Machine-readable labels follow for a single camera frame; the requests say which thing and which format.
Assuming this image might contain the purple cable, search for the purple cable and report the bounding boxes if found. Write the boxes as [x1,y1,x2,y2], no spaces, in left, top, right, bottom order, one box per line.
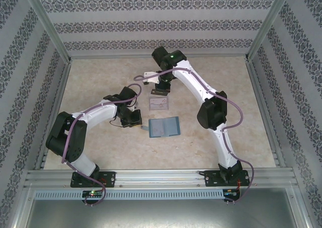
[61,83,144,208]
[134,67,255,204]

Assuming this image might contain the aluminium side rail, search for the aluminium side rail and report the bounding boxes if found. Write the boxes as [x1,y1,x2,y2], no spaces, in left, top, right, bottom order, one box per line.
[245,59,286,168]
[35,59,73,171]

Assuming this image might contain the controller board with green light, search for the controller board with green light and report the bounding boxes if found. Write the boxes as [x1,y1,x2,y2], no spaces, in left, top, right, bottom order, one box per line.
[222,187,241,201]
[82,190,104,199]

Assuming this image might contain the thin black cable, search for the thin black cable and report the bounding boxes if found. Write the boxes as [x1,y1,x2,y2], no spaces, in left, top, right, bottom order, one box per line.
[109,114,124,127]

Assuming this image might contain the grey metal sheet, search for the grey metal sheet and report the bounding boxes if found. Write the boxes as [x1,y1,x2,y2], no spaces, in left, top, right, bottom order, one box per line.
[12,185,310,228]

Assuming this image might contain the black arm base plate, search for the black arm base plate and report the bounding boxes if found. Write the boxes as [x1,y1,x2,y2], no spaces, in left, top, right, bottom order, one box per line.
[204,170,250,188]
[71,171,117,188]

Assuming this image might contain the grey slotted cable duct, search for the grey slotted cable duct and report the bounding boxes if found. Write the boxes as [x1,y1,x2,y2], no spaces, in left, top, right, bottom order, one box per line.
[34,189,224,200]

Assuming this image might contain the aluminium frame post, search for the aluminium frame post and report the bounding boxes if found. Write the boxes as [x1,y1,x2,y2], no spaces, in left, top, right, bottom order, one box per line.
[245,0,295,62]
[24,0,73,64]

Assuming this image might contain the dark grey card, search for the dark grey card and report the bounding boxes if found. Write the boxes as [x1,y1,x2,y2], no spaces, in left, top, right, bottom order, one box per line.
[150,119,166,137]

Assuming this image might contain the blue card holder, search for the blue card holder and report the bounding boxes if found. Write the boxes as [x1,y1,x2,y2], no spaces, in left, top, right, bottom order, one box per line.
[140,116,181,139]

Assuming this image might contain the long aluminium mounting rail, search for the long aluminium mounting rail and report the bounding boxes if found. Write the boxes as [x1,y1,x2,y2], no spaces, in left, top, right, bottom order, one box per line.
[25,169,296,188]

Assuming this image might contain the thin aluminium back rail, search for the thin aluminium back rail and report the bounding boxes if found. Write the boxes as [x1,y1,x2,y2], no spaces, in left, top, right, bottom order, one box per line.
[69,53,249,60]

